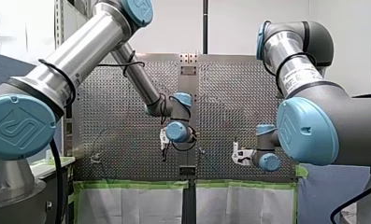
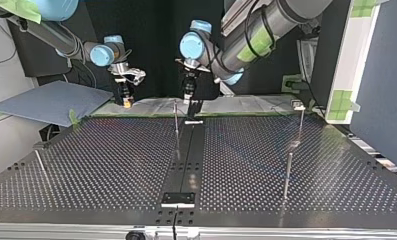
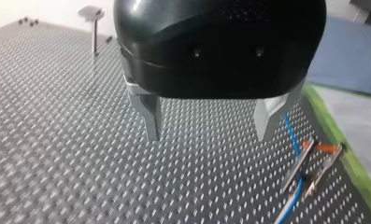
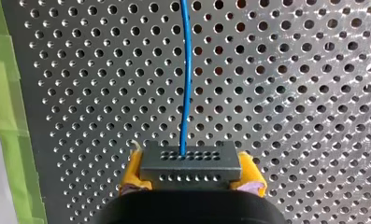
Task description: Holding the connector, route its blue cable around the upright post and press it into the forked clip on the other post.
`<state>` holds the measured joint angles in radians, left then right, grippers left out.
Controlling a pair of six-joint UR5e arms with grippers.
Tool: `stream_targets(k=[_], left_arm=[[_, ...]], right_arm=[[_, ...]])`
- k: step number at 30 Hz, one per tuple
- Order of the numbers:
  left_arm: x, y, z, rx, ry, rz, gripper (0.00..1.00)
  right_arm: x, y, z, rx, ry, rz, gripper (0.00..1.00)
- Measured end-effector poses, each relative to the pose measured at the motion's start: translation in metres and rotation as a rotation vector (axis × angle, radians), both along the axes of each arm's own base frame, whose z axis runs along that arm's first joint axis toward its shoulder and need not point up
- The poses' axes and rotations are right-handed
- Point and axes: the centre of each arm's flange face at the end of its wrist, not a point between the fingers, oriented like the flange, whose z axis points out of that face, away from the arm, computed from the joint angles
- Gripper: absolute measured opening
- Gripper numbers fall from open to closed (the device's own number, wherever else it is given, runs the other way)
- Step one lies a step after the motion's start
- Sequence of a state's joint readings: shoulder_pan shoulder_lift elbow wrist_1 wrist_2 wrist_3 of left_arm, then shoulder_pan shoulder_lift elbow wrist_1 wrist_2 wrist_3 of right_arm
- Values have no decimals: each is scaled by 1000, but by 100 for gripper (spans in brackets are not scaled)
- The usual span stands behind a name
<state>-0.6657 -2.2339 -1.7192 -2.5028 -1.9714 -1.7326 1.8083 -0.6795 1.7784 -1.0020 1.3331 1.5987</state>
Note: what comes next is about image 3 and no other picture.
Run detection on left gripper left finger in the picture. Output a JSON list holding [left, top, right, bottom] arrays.
[[121, 54, 163, 143]]

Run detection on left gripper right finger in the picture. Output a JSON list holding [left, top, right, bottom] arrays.
[[253, 77, 307, 143]]

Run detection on grey board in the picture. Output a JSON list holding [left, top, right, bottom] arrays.
[[306, 16, 371, 98]]

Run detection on blue cable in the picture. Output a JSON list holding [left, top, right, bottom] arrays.
[[273, 113, 307, 224]]

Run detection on metal post with orange clip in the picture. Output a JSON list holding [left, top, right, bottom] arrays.
[[280, 135, 349, 201]]

